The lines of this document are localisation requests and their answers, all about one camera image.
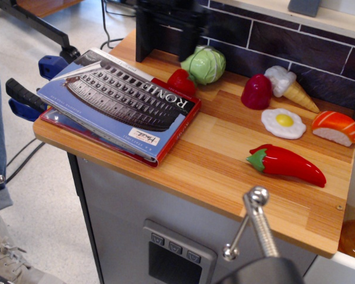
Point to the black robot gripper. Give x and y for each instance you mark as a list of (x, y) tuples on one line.
[(188, 16)]

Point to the blue Rome picture book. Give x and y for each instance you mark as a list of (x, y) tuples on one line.
[(141, 115)]

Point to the green toy cabbage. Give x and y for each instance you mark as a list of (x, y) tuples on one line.
[(206, 64)]

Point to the black upright side panel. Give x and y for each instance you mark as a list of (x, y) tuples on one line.
[(145, 44)]

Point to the red toy tomato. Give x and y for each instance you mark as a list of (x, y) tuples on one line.
[(183, 81)]

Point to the dark red toy jelly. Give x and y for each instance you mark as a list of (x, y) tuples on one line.
[(257, 92)]

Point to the toy ice cream cone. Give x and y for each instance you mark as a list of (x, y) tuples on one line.
[(284, 83)]

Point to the black table leg with caster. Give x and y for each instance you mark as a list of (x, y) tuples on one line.
[(33, 12)]

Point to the grey object on shelf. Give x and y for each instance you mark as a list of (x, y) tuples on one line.
[(304, 7)]

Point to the toy fried egg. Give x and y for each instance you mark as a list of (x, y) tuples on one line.
[(283, 123)]

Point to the red toy chili pepper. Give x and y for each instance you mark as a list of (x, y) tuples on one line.
[(275, 160)]

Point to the blue black bar clamp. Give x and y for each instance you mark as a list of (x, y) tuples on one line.
[(26, 104)]

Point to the toy salmon sushi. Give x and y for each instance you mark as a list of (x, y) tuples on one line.
[(334, 126)]

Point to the grey toy kitchen cabinet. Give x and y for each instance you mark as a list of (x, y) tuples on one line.
[(142, 234)]

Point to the beige sneaker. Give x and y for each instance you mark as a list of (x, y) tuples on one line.
[(13, 265)]

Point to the silver screw clamp handle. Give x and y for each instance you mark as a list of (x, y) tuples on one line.
[(254, 201)]

